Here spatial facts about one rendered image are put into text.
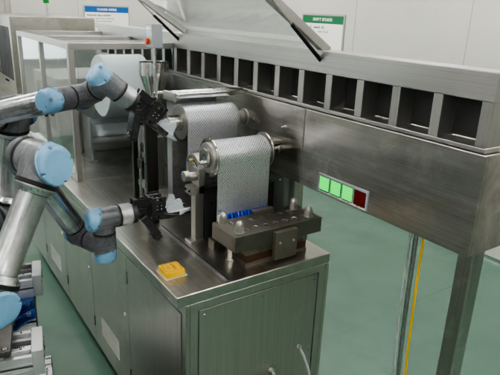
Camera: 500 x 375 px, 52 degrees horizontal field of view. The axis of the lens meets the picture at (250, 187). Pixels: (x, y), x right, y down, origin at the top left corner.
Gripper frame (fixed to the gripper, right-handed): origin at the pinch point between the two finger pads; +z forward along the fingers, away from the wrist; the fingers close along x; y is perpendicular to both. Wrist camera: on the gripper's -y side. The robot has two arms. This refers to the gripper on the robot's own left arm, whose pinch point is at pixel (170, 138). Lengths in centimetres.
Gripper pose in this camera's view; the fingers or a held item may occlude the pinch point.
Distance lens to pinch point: 184.0
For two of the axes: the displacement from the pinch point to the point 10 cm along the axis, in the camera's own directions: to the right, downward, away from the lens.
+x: -5.6, -2.9, 7.8
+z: 6.1, 4.9, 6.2
